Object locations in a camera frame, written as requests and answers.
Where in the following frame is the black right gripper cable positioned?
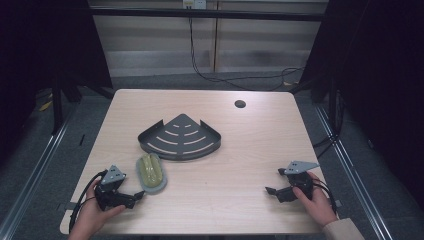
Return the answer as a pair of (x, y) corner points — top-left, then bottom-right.
(311, 177), (338, 215)

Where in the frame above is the black horizontal frame bar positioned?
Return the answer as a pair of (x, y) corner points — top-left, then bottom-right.
(89, 7), (330, 22)

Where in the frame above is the dark grey corner shelf tray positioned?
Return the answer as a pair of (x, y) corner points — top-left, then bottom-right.
(137, 113), (223, 162)

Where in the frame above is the black curtain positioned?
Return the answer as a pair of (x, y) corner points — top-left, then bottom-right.
(298, 0), (424, 204)
(0, 0), (114, 164)

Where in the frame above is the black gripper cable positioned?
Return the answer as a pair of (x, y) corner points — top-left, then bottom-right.
(311, 177), (338, 215)
(67, 169), (109, 234)

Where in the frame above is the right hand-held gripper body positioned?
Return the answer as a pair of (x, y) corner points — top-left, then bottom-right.
(275, 160), (321, 204)

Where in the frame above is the long black wall cable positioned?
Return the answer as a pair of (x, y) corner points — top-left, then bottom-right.
(188, 16), (306, 92)

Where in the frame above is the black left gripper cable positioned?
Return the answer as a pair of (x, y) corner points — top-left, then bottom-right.
(67, 169), (109, 234)

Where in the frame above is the black floor cable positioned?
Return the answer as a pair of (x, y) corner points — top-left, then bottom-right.
(311, 132), (339, 160)

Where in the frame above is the yellow floor scrap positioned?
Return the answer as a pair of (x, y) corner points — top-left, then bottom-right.
(38, 99), (54, 113)

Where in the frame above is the person's left hand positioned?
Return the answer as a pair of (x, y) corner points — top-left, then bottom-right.
(67, 177), (127, 240)

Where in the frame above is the black metal stand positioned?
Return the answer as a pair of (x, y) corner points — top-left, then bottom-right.
(50, 74), (65, 136)

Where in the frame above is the white wall power outlet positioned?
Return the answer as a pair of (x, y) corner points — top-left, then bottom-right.
(181, 0), (208, 10)

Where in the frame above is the metal floor rail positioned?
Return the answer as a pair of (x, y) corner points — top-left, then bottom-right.
(0, 106), (79, 240)
(313, 103), (396, 240)

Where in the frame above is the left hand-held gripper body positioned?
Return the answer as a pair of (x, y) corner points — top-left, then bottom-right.
(94, 164), (138, 212)

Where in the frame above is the yellow-green soap bar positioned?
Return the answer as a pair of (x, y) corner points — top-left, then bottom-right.
(139, 153), (164, 188)

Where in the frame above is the person's right hand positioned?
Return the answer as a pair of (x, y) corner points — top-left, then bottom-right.
(292, 171), (338, 229)

